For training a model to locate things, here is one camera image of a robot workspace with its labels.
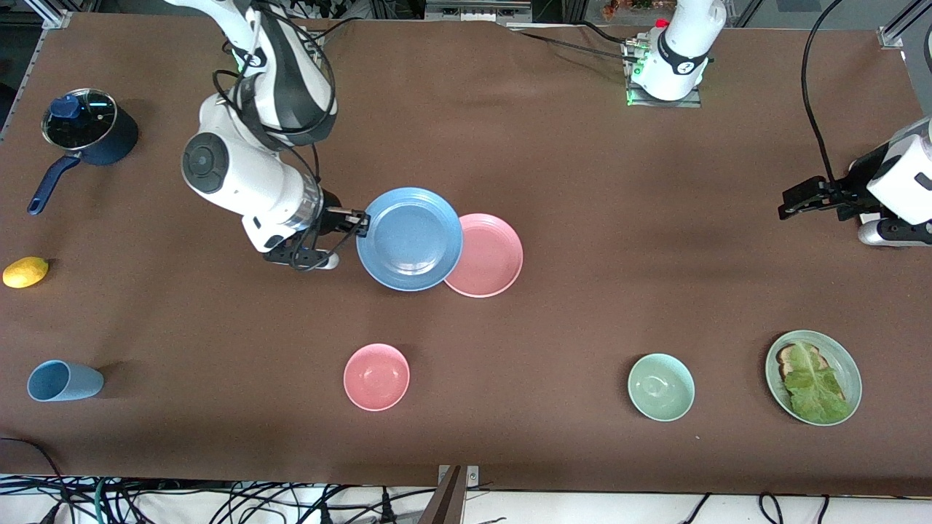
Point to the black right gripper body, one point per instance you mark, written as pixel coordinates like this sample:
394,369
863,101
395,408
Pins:
331,215

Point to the green plate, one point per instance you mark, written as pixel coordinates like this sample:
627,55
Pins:
841,356

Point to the dark beam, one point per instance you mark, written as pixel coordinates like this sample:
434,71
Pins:
445,502

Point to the green bowl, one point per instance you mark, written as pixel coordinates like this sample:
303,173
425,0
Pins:
661,387

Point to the dark blue saucepan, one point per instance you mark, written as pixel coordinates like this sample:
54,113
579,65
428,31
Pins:
120,138

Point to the aluminium frame profile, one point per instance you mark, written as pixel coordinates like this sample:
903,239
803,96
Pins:
899,29
47,13

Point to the pink plate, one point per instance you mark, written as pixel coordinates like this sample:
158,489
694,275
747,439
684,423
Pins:
491,255

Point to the pink bowl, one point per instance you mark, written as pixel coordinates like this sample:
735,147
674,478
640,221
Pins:
376,377

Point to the blue plate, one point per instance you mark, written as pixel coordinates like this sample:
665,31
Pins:
409,239

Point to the yellow lemon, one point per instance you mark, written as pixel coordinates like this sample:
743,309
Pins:
25,272

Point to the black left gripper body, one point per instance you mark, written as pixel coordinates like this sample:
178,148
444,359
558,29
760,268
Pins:
847,193

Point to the grey power strip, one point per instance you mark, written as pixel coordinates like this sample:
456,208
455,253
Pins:
477,11

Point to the glass pot lid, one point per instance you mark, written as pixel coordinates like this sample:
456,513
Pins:
84,120

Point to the brown table cloth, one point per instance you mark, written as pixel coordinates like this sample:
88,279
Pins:
582,145

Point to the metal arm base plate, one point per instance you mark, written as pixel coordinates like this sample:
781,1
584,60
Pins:
692,102

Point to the green lettuce leaf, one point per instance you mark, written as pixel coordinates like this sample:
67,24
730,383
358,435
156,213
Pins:
812,393

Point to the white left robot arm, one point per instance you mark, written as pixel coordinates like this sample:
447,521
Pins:
684,44

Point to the toast slice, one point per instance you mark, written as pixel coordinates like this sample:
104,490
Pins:
786,356

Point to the blue cup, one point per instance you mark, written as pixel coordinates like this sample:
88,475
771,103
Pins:
69,381

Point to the metal bracket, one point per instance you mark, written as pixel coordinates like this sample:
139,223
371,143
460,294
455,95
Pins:
472,476

